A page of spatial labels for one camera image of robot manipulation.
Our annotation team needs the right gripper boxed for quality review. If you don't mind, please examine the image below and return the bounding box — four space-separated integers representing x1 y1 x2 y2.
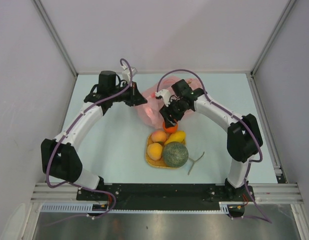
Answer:
159 97 189 129

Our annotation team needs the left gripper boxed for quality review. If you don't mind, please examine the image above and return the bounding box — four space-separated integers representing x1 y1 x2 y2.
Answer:
109 81 147 107

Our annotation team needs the yellow fake mango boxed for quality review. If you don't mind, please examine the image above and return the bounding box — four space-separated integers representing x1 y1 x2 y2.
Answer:
164 131 186 146

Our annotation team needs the fake peach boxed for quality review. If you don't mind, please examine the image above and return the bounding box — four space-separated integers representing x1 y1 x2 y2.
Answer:
151 130 168 144

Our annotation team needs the pink plastic bag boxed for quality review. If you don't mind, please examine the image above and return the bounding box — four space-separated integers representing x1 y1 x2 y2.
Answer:
136 77 203 130

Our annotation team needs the fake yellow orange fruit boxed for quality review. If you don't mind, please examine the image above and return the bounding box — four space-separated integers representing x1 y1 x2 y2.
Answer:
147 142 163 161

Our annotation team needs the green fake melon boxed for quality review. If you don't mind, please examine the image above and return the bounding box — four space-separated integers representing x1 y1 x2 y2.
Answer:
162 141 206 176

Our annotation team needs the woven bamboo tray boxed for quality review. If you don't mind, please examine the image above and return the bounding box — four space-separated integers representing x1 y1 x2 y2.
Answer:
145 133 186 169

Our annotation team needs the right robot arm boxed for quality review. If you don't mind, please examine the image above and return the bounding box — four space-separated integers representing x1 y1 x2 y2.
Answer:
155 79 263 201

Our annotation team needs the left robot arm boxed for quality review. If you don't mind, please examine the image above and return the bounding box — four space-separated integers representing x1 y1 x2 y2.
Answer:
40 68 148 200

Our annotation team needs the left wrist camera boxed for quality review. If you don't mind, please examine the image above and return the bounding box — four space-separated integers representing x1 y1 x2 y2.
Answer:
121 65 138 82

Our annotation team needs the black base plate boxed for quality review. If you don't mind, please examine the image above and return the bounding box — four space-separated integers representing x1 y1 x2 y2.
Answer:
76 183 255 211

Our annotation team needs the aluminium frame rail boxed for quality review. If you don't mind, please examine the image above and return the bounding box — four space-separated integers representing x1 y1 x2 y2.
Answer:
29 182 302 205

